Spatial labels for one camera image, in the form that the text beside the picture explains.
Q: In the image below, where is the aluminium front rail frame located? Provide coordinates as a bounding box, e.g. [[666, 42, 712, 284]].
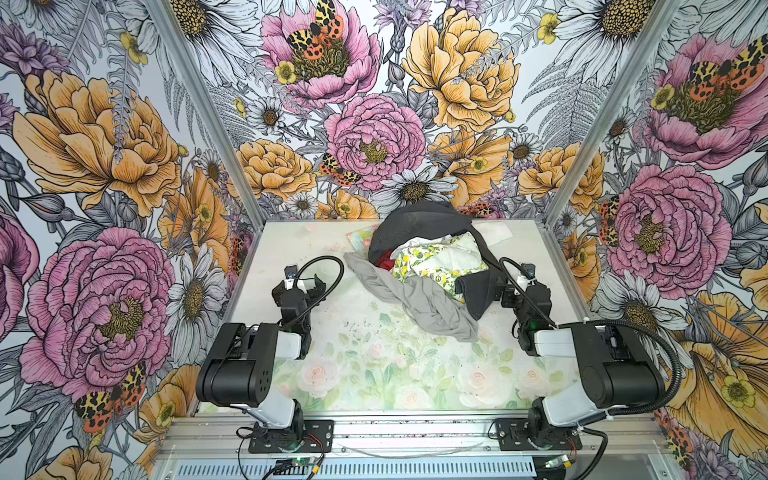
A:
[[151, 411, 685, 479]]

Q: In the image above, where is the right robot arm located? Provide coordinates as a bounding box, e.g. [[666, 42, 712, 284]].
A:
[[499, 257, 683, 450]]

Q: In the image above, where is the dark grey cloth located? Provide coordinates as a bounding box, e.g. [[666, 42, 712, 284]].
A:
[[365, 201, 506, 320]]

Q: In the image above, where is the right corner aluminium post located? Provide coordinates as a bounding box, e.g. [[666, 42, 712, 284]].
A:
[[543, 1, 680, 228]]

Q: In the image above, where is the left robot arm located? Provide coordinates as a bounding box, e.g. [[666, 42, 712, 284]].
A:
[[195, 266, 327, 451]]

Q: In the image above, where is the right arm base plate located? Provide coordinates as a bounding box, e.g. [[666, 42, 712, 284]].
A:
[[491, 417, 582, 452]]

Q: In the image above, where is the corner aluminium post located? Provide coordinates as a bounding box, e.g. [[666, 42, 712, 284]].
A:
[[543, 1, 680, 228], [147, 1, 265, 233]]

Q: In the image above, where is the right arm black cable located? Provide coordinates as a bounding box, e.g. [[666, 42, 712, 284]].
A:
[[499, 256, 683, 416]]

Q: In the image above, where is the white vented cable duct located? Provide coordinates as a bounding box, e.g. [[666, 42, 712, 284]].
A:
[[165, 456, 537, 479]]

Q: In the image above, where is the white cloth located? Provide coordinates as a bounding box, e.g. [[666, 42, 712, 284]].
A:
[[473, 221, 513, 246]]

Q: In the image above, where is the light grey cloth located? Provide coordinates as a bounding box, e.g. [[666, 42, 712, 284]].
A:
[[343, 252, 479, 342]]

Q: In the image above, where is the dark red cloth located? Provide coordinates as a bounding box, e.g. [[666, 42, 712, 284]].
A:
[[374, 250, 395, 271]]

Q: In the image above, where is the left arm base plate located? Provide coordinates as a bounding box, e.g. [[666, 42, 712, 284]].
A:
[[247, 419, 335, 454]]

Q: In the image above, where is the pastel floral cloth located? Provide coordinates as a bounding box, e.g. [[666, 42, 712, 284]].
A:
[[346, 225, 378, 256]]

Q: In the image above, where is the small green circuit board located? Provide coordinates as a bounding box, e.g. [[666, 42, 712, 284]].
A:
[[275, 457, 322, 474]]

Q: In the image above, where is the lemon print cloth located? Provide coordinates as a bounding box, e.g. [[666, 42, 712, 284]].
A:
[[390, 232, 488, 303]]

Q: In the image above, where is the left corner aluminium post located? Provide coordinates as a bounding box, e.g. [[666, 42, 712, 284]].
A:
[[147, 1, 265, 233]]

